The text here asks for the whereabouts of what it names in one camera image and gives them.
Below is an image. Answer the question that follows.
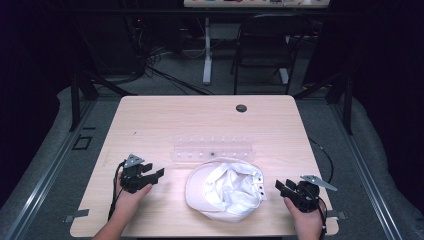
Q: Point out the white desk leg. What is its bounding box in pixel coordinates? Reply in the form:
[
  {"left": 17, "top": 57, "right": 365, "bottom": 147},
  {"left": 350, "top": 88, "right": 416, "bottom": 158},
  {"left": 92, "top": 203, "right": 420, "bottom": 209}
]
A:
[{"left": 202, "top": 16, "right": 215, "bottom": 86}]

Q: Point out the clear acrylic rack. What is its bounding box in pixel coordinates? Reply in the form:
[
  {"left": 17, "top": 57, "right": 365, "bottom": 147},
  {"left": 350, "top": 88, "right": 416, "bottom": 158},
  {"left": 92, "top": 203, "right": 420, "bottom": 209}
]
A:
[{"left": 171, "top": 134, "right": 257, "bottom": 165}]

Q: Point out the black square floor frame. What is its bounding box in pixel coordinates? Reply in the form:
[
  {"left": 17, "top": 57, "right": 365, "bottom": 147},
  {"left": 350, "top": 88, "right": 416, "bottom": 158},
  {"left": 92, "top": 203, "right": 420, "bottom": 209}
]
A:
[{"left": 71, "top": 134, "right": 94, "bottom": 151}]

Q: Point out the background desk top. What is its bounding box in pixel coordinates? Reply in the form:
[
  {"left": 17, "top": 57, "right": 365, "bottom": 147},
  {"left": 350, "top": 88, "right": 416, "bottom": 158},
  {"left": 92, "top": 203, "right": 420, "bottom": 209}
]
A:
[{"left": 183, "top": 0, "right": 332, "bottom": 9}]

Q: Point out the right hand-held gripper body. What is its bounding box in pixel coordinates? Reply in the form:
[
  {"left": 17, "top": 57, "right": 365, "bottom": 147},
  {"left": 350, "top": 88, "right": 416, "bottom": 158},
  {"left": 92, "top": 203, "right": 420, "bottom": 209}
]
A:
[{"left": 289, "top": 174, "right": 338, "bottom": 214}]

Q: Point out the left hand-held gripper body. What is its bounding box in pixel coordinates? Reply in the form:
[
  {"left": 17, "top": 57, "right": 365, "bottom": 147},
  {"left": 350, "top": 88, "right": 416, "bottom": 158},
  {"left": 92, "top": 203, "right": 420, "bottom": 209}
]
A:
[{"left": 119, "top": 153, "right": 159, "bottom": 195}]

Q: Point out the grey metal bracket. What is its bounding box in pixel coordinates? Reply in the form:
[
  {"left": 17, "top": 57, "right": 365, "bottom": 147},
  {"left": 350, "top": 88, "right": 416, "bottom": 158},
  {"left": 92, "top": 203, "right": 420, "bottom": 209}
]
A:
[
  {"left": 327, "top": 210, "right": 348, "bottom": 221},
  {"left": 62, "top": 208, "right": 91, "bottom": 224}
]

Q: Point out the person's left hand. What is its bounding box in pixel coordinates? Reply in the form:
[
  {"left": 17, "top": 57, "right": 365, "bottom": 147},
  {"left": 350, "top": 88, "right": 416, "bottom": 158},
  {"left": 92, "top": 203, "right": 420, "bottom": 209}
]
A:
[{"left": 114, "top": 172, "right": 154, "bottom": 218}]

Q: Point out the bundle of floor cables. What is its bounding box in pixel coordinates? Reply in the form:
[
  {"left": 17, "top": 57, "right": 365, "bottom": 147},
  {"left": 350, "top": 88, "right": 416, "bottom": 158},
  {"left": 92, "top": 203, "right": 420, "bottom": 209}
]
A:
[{"left": 131, "top": 19, "right": 214, "bottom": 96}]

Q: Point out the black metal stand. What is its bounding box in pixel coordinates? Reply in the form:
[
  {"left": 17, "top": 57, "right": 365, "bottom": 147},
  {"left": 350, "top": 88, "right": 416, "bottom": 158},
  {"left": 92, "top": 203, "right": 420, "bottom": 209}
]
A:
[
  {"left": 67, "top": 70, "right": 138, "bottom": 133},
  {"left": 292, "top": 71, "right": 355, "bottom": 136}
]

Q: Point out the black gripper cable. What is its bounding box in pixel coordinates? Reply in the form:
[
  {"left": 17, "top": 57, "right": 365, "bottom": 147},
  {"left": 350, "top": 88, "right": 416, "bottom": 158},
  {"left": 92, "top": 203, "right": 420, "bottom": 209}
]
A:
[
  {"left": 307, "top": 137, "right": 335, "bottom": 240},
  {"left": 107, "top": 161, "right": 127, "bottom": 222}
]

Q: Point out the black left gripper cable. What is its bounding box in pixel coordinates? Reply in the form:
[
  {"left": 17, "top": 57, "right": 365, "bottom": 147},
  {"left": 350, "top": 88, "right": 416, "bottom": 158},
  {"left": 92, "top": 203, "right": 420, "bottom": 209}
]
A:
[{"left": 107, "top": 161, "right": 127, "bottom": 222}]

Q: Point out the person's right hand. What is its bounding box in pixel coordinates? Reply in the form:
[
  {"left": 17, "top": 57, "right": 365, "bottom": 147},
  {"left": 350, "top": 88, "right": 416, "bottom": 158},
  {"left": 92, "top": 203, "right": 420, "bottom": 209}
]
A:
[{"left": 283, "top": 196, "right": 324, "bottom": 240}]

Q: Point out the black chair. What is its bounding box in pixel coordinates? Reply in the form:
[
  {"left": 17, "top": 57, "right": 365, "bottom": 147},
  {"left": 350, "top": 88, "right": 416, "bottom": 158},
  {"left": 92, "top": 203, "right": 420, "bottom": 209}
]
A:
[{"left": 230, "top": 12, "right": 310, "bottom": 96}]

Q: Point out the white cap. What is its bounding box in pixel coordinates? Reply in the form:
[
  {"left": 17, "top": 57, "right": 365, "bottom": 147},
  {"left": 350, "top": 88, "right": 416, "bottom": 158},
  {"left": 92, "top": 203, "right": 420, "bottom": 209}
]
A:
[{"left": 184, "top": 157, "right": 268, "bottom": 224}]

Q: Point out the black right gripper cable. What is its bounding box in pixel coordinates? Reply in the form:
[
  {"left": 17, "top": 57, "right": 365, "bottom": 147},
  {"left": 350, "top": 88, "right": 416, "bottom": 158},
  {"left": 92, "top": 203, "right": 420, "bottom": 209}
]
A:
[{"left": 307, "top": 137, "right": 335, "bottom": 240}]

